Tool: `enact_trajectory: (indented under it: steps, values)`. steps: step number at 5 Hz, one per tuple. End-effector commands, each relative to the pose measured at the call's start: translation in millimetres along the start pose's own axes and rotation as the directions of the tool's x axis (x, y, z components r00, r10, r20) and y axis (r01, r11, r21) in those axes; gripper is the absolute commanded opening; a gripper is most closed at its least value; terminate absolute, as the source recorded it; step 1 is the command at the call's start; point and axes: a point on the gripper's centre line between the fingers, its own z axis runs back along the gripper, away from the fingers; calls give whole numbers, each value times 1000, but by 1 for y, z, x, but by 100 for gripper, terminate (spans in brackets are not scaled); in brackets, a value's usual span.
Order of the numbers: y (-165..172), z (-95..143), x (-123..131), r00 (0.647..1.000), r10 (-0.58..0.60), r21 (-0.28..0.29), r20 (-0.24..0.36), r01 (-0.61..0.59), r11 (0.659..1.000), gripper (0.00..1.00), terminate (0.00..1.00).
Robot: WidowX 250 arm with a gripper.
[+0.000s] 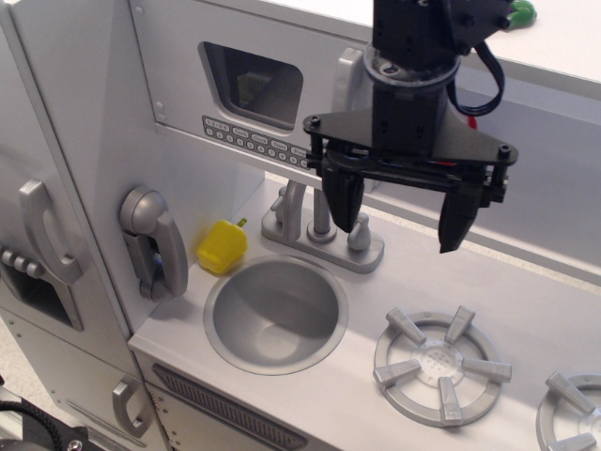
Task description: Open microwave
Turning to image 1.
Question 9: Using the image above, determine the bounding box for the small grey lower handle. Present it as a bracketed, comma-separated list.
[112, 376, 152, 439]

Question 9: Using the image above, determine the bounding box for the red white toy radish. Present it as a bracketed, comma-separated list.
[467, 117, 478, 130]

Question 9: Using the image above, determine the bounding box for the dark oven vent grille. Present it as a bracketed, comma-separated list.
[152, 365, 307, 450]

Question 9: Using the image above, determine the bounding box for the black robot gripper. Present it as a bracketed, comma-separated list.
[304, 45, 517, 254]

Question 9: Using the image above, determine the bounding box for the grey fridge door handle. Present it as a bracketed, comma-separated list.
[17, 179, 85, 287]

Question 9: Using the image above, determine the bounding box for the grey toy telephone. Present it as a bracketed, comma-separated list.
[119, 185, 188, 303]

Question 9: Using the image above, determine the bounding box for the purple toy eggplant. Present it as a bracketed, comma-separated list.
[507, 0, 537, 31]

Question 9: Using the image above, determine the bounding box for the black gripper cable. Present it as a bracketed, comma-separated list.
[448, 39, 507, 117]

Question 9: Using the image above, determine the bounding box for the grey toy stove burner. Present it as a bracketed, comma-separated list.
[373, 305, 513, 428]

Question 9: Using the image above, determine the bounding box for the silver toy faucet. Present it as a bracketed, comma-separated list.
[261, 180, 385, 274]

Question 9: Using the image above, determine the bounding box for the black equipment at corner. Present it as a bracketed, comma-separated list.
[1, 378, 99, 450]

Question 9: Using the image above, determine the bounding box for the yellow toy bell pepper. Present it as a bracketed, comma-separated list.
[196, 218, 248, 274]

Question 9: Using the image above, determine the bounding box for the round silver sink bowl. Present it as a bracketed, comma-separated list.
[204, 256, 349, 376]

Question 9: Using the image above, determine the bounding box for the white toy microwave door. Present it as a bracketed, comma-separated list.
[131, 1, 372, 186]

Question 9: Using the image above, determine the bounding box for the grey fridge ice dispenser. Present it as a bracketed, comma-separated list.
[1, 245, 84, 332]

